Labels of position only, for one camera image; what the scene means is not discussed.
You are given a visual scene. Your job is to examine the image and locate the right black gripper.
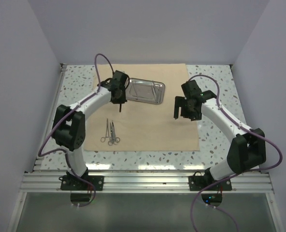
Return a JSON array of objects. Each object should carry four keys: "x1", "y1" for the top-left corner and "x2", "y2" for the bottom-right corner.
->
[{"x1": 174, "y1": 96, "x2": 202, "y2": 121}]

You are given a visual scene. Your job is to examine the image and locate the steel scissors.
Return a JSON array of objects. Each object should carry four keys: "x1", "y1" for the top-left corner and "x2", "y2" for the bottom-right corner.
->
[{"x1": 108, "y1": 121, "x2": 120, "y2": 145}]

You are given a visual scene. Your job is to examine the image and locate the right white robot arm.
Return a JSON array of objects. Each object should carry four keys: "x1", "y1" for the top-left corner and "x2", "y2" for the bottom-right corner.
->
[{"x1": 173, "y1": 80, "x2": 266, "y2": 190}]

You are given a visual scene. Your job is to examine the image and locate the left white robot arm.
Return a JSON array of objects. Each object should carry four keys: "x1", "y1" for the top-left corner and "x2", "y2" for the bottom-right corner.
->
[{"x1": 51, "y1": 71, "x2": 129, "y2": 190}]

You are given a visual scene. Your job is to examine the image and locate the stainless steel instrument tray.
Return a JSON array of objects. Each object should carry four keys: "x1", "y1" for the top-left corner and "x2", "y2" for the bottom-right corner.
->
[{"x1": 126, "y1": 78, "x2": 165, "y2": 105}]

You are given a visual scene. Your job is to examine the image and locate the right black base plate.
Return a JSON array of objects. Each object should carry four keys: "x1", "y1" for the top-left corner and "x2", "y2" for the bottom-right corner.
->
[{"x1": 188, "y1": 168, "x2": 232, "y2": 191}]

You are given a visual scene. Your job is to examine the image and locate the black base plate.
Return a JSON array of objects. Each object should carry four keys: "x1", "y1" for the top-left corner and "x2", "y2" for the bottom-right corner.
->
[
  {"x1": 58, "y1": 175, "x2": 104, "y2": 191},
  {"x1": 188, "y1": 168, "x2": 232, "y2": 191}
]

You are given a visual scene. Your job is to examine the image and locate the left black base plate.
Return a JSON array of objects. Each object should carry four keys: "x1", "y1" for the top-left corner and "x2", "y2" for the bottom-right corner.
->
[{"x1": 58, "y1": 175, "x2": 104, "y2": 191}]

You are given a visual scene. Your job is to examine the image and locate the aluminium front rail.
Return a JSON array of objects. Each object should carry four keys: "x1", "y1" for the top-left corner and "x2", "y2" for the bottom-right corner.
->
[{"x1": 19, "y1": 170, "x2": 273, "y2": 193}]

